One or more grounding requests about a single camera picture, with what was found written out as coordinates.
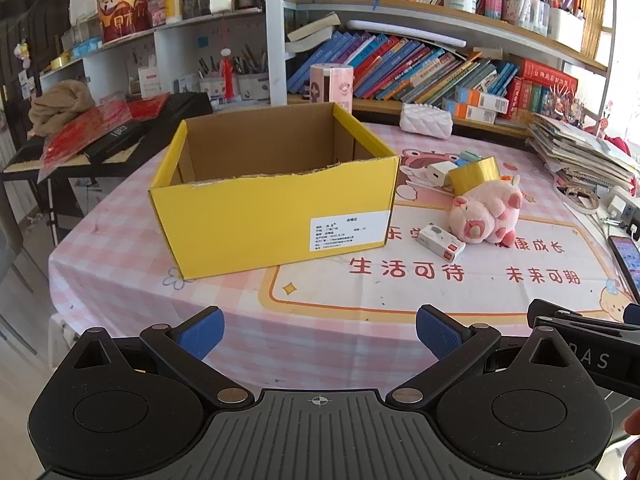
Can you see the white bookshelf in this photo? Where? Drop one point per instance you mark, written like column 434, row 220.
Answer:
column 275, row 35

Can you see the pink pig plush toy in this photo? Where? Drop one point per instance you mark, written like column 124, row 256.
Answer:
column 480, row 210

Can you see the red cartoon deer figure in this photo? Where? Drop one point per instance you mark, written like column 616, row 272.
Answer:
column 607, row 132

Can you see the red paper packets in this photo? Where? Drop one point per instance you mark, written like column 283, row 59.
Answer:
column 85, row 130

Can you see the orange and blue carton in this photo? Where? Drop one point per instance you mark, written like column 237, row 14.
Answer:
column 482, row 100
column 470, row 112

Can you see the white quilted bag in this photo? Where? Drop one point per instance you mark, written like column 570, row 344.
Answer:
column 425, row 120

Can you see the black electronic keyboard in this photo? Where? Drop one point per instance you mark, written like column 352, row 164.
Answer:
column 185, row 107

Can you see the red upright book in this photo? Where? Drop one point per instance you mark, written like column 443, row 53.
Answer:
column 515, row 97

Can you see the white power adapter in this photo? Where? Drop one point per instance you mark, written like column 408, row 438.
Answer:
column 620, row 207

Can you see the white pen holder cup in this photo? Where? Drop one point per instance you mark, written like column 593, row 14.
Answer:
column 252, row 87

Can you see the red and white bottle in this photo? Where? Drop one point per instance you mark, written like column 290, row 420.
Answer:
column 227, row 72

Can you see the pink cylindrical container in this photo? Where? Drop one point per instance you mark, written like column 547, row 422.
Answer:
column 332, row 85

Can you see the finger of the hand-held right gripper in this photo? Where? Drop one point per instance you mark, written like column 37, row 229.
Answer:
column 570, row 312
column 631, row 312

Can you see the white rod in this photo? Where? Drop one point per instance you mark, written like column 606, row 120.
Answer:
column 405, row 28

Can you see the yellow cardboard box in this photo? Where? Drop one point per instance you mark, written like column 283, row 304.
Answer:
column 250, row 220

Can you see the pink printed tablecloth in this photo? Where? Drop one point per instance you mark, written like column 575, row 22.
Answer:
column 150, row 300

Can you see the colourful paper ornament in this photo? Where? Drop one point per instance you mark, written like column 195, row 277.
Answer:
column 565, row 102

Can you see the person's right hand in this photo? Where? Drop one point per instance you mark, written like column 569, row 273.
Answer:
column 633, row 427

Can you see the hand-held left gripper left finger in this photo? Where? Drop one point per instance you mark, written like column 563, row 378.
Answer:
column 202, row 332

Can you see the old worn books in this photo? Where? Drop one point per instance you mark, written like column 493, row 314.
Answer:
column 312, row 35

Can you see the white bottle yellow label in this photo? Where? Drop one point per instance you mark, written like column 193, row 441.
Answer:
column 174, row 2

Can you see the row of colourful books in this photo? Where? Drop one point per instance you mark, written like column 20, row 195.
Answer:
column 400, row 67

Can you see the white pen organiser box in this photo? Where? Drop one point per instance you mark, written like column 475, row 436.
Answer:
column 565, row 30

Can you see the red thick book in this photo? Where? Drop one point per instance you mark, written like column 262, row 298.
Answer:
column 545, row 77

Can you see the small white printed box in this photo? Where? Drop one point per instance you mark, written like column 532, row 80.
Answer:
column 440, row 242

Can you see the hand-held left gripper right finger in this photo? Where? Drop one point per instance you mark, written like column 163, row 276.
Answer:
column 440, row 332

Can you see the gold tape roll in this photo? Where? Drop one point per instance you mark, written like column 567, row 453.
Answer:
column 475, row 175

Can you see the stack of papers and notebooks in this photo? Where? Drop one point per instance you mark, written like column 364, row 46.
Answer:
column 575, row 150

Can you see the mint green small case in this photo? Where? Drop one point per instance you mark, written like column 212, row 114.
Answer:
column 470, row 156

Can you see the white tape roll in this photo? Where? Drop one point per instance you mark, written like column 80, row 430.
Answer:
column 582, row 207

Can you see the brown cloth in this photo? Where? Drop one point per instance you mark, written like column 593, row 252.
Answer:
column 60, row 105

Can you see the white charger plug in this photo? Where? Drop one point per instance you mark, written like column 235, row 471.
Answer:
column 440, row 174

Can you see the red fortune god doll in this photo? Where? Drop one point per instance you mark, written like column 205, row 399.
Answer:
column 120, row 10

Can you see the smartphone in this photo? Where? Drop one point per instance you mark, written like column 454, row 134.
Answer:
column 627, row 260

